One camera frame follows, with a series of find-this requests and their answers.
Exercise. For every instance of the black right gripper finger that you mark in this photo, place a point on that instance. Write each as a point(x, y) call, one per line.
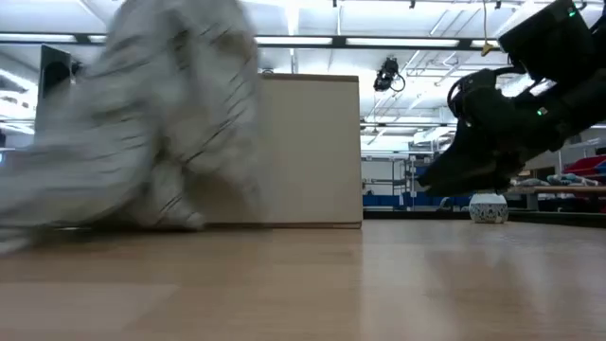
point(464, 163)
point(483, 189)

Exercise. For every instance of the white leaf-print garment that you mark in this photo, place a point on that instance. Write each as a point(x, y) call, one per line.
point(142, 118)

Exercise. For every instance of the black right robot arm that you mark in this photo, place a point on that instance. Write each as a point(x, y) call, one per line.
point(549, 42)

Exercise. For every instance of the white blue patterned pot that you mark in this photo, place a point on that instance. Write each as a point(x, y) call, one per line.
point(487, 209)

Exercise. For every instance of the yellow hanging tag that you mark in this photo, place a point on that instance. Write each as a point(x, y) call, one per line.
point(486, 48)

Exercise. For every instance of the blue storage shelf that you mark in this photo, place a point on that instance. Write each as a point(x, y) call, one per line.
point(407, 200)

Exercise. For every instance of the wooden background table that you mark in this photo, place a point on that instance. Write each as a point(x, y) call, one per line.
point(558, 189)

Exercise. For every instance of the red storage bin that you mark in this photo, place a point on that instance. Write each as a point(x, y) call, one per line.
point(587, 166)

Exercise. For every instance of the beige fabric storage box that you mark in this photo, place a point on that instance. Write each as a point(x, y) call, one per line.
point(312, 151)

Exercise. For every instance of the black overhead crossbar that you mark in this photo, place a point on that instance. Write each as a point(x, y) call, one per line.
point(338, 41)

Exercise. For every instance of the black aluminium table frame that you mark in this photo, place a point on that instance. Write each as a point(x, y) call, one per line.
point(416, 214)

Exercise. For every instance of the black mounted camera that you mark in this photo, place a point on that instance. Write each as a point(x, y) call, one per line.
point(386, 72)

